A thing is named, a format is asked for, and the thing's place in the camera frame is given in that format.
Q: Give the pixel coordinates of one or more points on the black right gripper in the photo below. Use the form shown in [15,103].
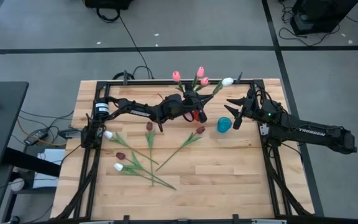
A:
[250,104]

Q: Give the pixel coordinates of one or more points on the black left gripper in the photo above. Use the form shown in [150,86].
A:
[188,104]

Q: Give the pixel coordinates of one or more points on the pink artificial tulip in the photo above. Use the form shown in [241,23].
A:
[176,75]
[200,71]
[204,81]

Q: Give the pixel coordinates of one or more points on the red glass vase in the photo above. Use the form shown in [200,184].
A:
[195,116]

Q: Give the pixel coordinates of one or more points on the blue glass vase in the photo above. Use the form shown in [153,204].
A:
[224,124]

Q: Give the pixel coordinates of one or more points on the white artificial tulip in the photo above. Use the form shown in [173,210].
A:
[108,134]
[118,167]
[227,81]

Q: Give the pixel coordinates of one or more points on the dark red artificial tulip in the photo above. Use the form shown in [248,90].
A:
[200,129]
[120,155]
[149,126]

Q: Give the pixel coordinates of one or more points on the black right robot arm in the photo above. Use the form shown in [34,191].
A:
[309,132]

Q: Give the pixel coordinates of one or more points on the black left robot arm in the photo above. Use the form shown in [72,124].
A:
[140,112]

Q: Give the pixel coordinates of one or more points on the black equipment box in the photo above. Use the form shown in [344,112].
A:
[322,14]

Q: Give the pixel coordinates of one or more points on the black equipment case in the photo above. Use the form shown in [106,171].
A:
[107,3]

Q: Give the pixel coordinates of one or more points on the black power adapter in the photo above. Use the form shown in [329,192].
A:
[36,135]
[68,133]

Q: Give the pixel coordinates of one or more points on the white cardboard box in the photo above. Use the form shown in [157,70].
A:
[53,155]

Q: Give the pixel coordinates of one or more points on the black desk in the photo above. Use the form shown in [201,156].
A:
[2,124]

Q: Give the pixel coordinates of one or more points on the white round object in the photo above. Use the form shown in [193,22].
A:
[17,184]

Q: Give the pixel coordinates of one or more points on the silver metal bracket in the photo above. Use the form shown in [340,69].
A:
[263,129]

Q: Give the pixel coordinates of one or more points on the black aluminium table frame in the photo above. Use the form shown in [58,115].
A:
[166,82]

